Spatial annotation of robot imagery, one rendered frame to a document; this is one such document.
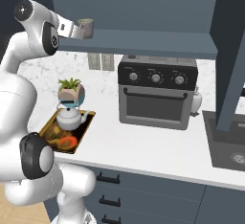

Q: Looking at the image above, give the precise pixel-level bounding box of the blue-grey drawer front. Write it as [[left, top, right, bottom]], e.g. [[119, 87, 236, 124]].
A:
[[81, 209, 151, 224], [83, 188, 203, 224], [86, 165, 208, 205]]

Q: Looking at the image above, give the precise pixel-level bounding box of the grey wall socket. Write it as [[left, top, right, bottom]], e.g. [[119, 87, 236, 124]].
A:
[[100, 53, 116, 72], [87, 52, 101, 71]]

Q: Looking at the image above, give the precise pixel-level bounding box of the black oven door handle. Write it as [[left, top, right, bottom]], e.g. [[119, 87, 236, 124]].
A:
[[122, 87, 189, 101]]

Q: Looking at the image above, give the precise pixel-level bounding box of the black drawer handle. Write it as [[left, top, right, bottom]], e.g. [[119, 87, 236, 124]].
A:
[[99, 194, 123, 208], [96, 171, 122, 185], [100, 214, 123, 224]]

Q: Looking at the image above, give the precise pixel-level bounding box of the toaster oven door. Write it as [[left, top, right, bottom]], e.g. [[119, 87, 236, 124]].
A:
[[118, 84, 194, 131]]

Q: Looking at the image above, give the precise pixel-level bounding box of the grey toaster oven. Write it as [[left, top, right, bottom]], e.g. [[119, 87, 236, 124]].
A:
[[117, 54, 199, 131]]

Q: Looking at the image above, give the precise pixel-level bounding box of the blue-grey wall cabinet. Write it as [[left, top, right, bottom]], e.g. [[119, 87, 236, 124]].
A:
[[12, 0, 236, 60]]

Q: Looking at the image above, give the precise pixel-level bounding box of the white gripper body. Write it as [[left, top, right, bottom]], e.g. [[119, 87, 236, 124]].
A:
[[68, 23, 85, 41]]

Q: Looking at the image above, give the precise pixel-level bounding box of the white kettle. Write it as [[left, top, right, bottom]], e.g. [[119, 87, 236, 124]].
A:
[[56, 102, 92, 132]]

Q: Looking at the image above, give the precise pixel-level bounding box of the dark grey sink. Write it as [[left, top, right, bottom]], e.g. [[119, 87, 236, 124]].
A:
[[202, 109, 245, 172]]

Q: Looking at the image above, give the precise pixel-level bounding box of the dark patterned tray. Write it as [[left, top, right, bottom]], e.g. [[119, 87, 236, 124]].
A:
[[38, 109, 97, 155]]

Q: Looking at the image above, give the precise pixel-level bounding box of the blue-grey base cabinet door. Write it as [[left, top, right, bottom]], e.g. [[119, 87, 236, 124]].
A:
[[193, 184, 245, 224]]

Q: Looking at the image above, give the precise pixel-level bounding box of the green plant in pot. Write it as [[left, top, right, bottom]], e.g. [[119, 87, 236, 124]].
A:
[[56, 77, 86, 108]]

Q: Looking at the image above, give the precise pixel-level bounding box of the white bottle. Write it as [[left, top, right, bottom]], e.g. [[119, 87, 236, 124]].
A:
[[189, 86, 204, 118]]

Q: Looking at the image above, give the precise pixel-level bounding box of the silver oven knob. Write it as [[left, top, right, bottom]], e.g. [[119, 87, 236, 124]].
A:
[[128, 71, 141, 82], [150, 73, 163, 84], [173, 75, 186, 86]]

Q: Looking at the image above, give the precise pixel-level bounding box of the grey-green mug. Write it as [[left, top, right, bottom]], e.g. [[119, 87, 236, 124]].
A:
[[77, 18, 95, 40]]

